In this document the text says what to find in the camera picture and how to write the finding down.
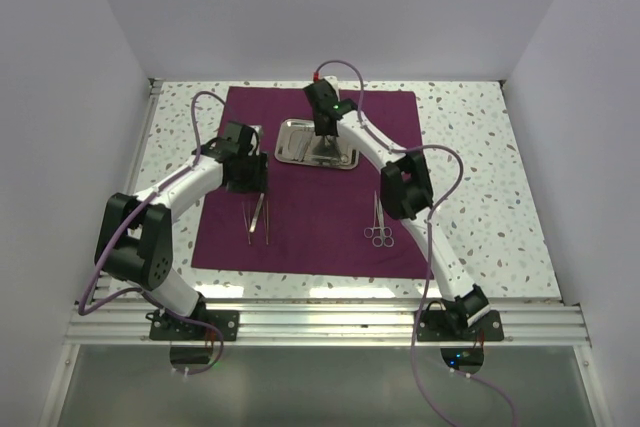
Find steel forceps with rings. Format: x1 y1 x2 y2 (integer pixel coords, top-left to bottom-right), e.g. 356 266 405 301
363 192 383 240

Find aluminium left side rail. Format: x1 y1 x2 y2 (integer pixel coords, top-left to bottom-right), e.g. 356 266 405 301
104 78 164 201

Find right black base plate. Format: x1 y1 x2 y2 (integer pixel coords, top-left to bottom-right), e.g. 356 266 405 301
416 301 505 342

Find steel scalpel handle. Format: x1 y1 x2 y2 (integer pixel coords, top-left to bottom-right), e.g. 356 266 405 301
296 131 313 162

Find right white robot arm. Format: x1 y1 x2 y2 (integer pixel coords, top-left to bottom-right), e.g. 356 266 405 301
303 77 490 340

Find purple cloth wrap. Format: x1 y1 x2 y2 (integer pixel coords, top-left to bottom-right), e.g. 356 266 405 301
192 86 427 279

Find aluminium rail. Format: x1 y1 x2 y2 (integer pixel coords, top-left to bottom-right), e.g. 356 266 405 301
64 299 591 347
104 78 164 201

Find wide steel tweezers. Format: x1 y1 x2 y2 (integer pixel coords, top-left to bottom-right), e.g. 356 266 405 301
249 193 265 234

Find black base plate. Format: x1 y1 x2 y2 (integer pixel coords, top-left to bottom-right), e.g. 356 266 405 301
416 301 505 342
145 309 240 341

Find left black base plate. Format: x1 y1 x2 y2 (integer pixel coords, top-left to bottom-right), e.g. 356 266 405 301
145 309 240 341

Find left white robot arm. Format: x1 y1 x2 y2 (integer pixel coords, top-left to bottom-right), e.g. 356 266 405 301
95 121 268 340

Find small steel scissors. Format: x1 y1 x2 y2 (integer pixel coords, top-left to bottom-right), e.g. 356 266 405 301
371 201 395 248

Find steel instrument tray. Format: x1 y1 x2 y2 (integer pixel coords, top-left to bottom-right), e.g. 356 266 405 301
275 119 359 170

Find aluminium front rail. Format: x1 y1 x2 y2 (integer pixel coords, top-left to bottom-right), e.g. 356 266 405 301
64 299 591 347

